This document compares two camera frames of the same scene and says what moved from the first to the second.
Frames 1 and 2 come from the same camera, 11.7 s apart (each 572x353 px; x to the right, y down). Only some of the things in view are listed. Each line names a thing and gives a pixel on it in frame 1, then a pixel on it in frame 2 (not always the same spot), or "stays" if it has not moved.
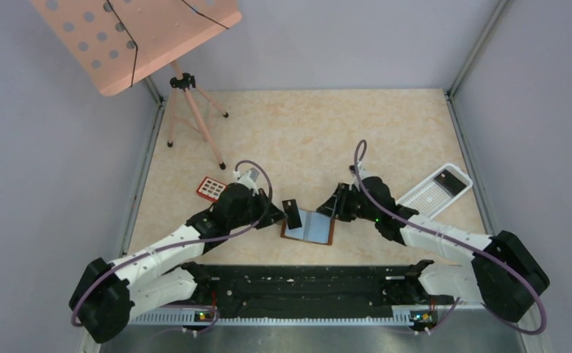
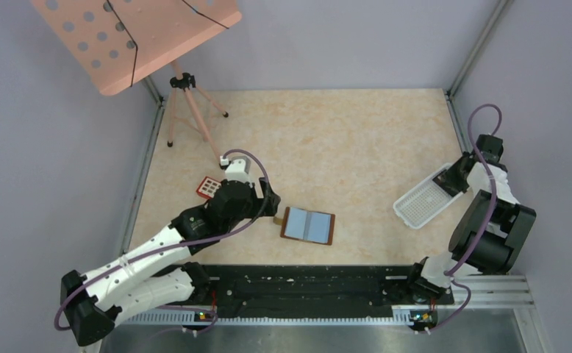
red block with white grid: [211, 189] stays
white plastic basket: [436, 190] stays
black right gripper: [341, 201] to [455, 173]
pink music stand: [118, 42] stays
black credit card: [291, 210] to [449, 179]
